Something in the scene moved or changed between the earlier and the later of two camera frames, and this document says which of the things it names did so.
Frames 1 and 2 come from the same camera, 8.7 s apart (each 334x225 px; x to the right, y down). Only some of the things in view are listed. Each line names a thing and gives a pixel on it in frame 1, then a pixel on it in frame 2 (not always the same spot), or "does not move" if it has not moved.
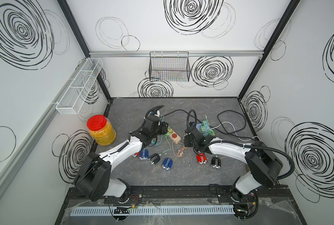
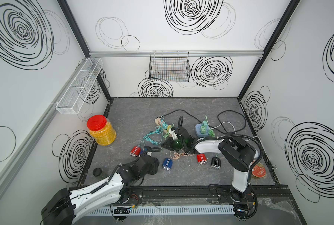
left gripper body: [160, 130] to [152, 169]
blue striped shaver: [167, 163] does not move
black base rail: [271, 196] does not move
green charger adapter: [203, 128] does not move
